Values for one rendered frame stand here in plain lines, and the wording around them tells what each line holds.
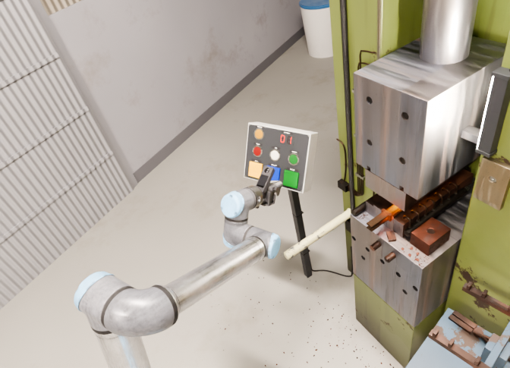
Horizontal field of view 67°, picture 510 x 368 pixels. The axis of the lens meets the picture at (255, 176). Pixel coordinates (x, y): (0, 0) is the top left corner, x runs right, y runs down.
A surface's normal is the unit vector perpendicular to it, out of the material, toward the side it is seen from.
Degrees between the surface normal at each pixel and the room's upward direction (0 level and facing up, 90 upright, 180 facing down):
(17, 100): 90
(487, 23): 90
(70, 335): 0
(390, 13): 90
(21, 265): 90
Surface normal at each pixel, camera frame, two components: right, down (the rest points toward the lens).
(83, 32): 0.82, 0.24
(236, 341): -0.20, -0.74
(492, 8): -0.82, 0.48
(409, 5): 0.53, 0.47
